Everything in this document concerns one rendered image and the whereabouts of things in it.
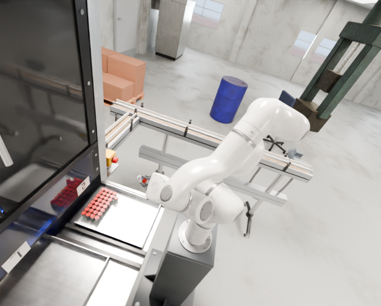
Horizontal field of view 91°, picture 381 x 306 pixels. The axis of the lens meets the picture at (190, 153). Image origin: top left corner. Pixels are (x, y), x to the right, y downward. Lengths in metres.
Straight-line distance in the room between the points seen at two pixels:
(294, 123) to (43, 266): 1.09
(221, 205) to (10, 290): 0.83
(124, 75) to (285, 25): 8.22
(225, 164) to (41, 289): 0.83
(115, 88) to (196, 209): 3.18
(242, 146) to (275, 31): 10.12
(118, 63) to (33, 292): 3.43
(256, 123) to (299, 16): 10.24
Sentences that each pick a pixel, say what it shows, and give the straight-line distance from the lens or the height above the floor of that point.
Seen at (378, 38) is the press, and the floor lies 2.14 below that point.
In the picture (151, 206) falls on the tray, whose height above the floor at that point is 0.88.
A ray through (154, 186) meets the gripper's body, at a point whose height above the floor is 1.29.
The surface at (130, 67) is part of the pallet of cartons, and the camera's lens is 3.77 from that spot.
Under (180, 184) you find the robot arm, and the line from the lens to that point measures 0.51.
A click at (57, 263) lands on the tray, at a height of 0.88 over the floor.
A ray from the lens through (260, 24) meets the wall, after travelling 10.50.
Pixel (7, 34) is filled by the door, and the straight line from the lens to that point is 0.63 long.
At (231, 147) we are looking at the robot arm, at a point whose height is 1.54.
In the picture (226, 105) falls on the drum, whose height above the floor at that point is 0.41.
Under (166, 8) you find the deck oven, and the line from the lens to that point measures 7.49.
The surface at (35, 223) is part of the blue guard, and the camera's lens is 0.92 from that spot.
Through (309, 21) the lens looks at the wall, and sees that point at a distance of 10.87.
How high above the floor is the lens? 1.83
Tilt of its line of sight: 38 degrees down
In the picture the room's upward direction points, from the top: 18 degrees clockwise
